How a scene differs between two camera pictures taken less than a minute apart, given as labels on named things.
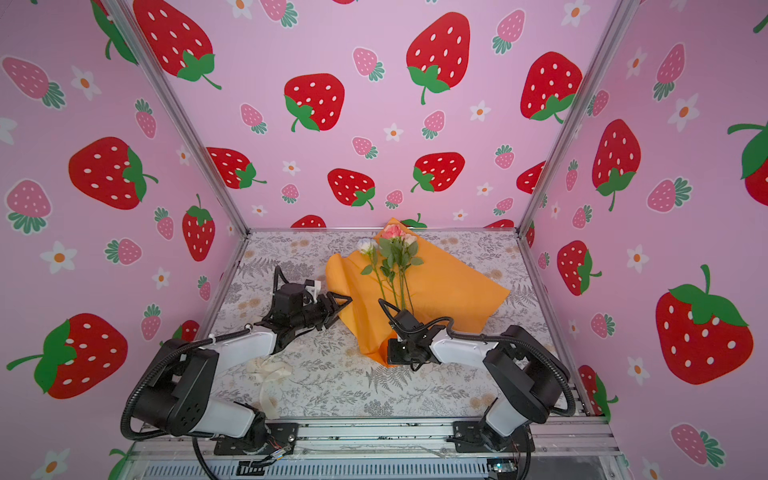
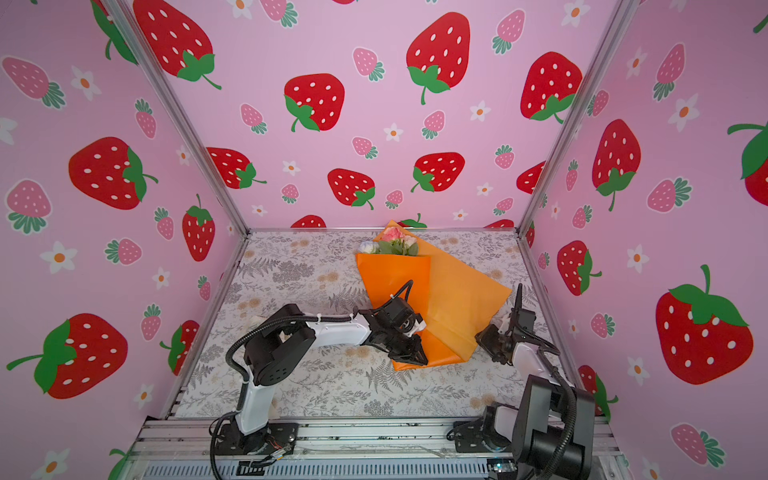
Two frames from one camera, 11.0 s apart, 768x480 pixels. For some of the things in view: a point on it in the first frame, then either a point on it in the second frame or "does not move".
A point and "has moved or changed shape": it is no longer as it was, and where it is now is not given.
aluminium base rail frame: (378, 450) does not move
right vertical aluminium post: (617, 24) does not move
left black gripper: (332, 309) → (412, 354)
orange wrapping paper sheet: (364, 288) has moved or changed shape
